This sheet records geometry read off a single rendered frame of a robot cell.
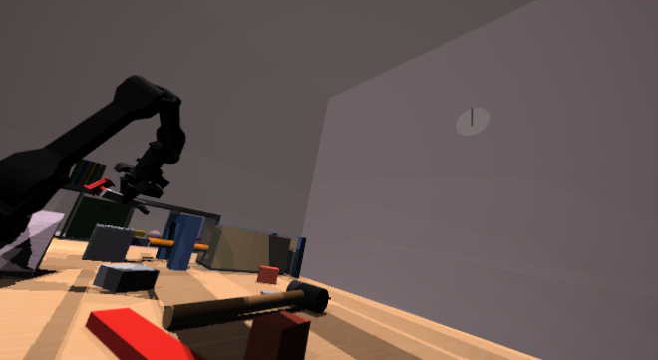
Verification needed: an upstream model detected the hammer with wooden handle and dark head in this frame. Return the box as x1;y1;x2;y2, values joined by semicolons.
162;280;329;329

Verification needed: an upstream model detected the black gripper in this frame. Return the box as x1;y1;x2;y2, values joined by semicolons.
114;157;163;204

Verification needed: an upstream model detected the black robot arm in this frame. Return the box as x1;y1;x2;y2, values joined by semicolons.
0;75;185;242

